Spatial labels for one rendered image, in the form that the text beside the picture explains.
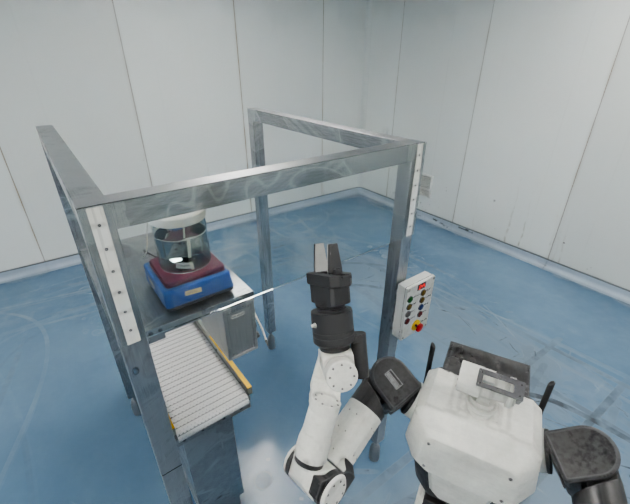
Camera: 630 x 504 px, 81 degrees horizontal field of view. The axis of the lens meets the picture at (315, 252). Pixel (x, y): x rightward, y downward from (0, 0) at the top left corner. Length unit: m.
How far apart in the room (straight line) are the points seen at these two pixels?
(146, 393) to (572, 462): 0.97
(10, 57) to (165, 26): 1.34
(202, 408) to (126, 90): 3.53
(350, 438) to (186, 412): 0.67
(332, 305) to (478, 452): 0.44
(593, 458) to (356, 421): 0.47
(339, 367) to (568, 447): 0.49
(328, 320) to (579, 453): 0.56
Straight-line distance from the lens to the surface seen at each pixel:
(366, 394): 0.96
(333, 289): 0.73
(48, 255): 4.70
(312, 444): 0.86
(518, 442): 0.94
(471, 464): 0.96
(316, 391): 0.86
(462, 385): 0.88
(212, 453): 1.75
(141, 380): 1.07
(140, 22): 4.45
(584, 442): 0.99
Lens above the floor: 1.97
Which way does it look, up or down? 28 degrees down
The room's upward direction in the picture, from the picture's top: straight up
